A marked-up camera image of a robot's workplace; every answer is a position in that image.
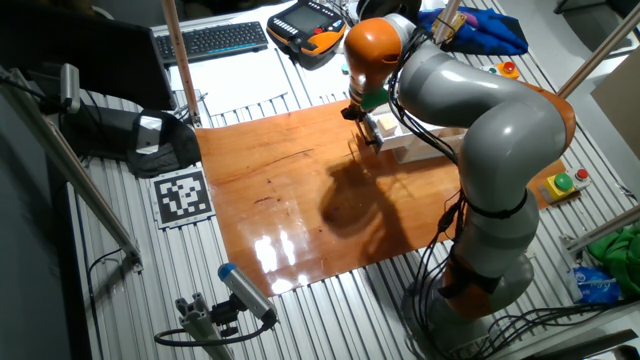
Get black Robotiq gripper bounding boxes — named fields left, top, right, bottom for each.
left=340, top=102, right=369, bottom=122

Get black metal drawer handle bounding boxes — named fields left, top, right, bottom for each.
left=362, top=102, right=469, bottom=154

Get orange black teach pendant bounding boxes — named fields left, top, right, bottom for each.
left=266, top=0, right=348, bottom=70

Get glossy wooden board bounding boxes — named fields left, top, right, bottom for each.
left=194, top=97, right=569, bottom=299

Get black filament spool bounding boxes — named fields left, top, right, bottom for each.
left=355, top=0, right=423, bottom=24

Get white paper sheet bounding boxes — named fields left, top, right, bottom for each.
left=169, top=47, right=291, bottom=117

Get orange button box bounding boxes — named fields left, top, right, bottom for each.
left=479, top=60, right=521, bottom=81

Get black computer keyboard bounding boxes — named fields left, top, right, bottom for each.
left=153, top=20, right=270, bottom=66

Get blue cloth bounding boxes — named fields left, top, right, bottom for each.
left=417, top=6, right=530, bottom=57

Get black fabric bag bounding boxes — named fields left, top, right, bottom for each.
left=59, top=105, right=203, bottom=180

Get black white fiducial marker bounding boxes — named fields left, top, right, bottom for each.
left=149, top=167, right=216, bottom=230

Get yellow grey button box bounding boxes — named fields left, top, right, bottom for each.
left=541, top=168, right=591, bottom=204

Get black computer monitor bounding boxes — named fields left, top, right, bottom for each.
left=0, top=4, right=176, bottom=112

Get brown cardboard panel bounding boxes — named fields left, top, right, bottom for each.
left=589, top=47, right=640, bottom=161

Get blue plastic bag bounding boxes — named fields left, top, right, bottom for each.
left=569, top=264, right=621, bottom=305

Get green cloth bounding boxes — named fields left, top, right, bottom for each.
left=587, top=227, right=640, bottom=301

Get thin metal frame post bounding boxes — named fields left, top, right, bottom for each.
left=432, top=0, right=464, bottom=45

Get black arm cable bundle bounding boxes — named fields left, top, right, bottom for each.
left=387, top=27, right=481, bottom=359

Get wood-coloured upright post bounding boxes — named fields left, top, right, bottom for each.
left=160, top=0, right=202, bottom=129

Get grey camera blue end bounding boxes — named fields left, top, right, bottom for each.
left=217, top=262, right=279, bottom=324

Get slanted metal frame post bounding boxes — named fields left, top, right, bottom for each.
left=557, top=2, right=640, bottom=97

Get aluminium profile camera mount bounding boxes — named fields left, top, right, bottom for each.
left=174, top=292, right=236, bottom=360

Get black camera cable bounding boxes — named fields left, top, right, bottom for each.
left=153, top=319, right=277, bottom=348

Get grey aluminium frame beam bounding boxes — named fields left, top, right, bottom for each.
left=0, top=64, right=144, bottom=274
left=564, top=204, right=640, bottom=254

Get black cables at base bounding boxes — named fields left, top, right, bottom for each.
left=477, top=299, right=631, bottom=351

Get small grey depth camera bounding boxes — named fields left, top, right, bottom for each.
left=59, top=63, right=81, bottom=115

